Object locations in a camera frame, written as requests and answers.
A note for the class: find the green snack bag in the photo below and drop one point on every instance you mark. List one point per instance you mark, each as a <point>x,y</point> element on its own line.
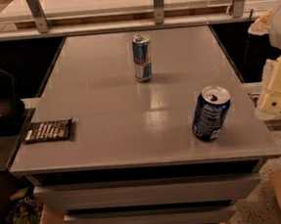
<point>26,210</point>

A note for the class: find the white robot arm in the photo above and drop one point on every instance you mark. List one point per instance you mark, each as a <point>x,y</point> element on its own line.
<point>274,33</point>

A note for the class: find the blue soda can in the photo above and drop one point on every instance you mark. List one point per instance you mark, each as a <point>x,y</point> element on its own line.
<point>210,112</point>

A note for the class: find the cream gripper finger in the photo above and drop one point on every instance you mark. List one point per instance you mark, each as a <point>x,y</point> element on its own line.
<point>269,100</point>
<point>261,25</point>

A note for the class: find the Red Bull can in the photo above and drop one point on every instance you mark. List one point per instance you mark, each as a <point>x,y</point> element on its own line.
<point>141,45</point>

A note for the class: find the dark RXBAR chocolate wrapper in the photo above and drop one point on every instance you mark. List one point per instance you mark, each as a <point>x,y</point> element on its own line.
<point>48,131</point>

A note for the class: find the grey drawer cabinet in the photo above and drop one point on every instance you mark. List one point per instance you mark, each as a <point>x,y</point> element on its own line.
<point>132,157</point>

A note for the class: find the metal railing frame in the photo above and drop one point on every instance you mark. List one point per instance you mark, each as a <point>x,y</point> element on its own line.
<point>21,19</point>

